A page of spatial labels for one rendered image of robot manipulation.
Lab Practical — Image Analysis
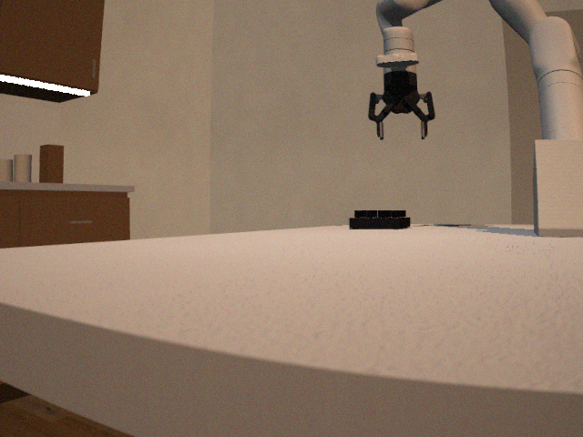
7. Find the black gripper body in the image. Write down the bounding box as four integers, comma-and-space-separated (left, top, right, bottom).
382, 71, 420, 114

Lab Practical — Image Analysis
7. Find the black knob box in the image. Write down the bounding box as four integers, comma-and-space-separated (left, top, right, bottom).
349, 210, 410, 229

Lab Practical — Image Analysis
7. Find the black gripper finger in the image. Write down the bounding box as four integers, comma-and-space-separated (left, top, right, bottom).
368, 92, 398, 140
404, 92, 435, 139

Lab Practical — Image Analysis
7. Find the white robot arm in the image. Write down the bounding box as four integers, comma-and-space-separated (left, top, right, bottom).
376, 0, 583, 139

